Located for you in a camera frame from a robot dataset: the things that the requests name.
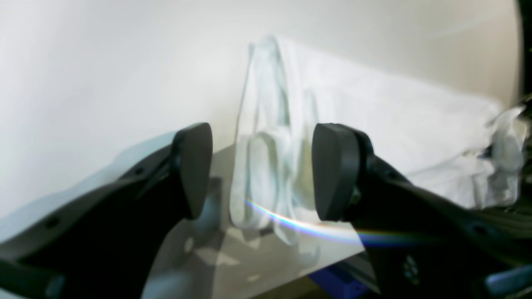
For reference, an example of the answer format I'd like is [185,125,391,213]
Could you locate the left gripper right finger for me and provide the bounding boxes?
[312,123,531,299]

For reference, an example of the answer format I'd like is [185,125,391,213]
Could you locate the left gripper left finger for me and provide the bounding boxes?
[0,123,213,299]

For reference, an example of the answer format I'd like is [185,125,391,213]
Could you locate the white printed t-shirt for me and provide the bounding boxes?
[229,37,531,265]

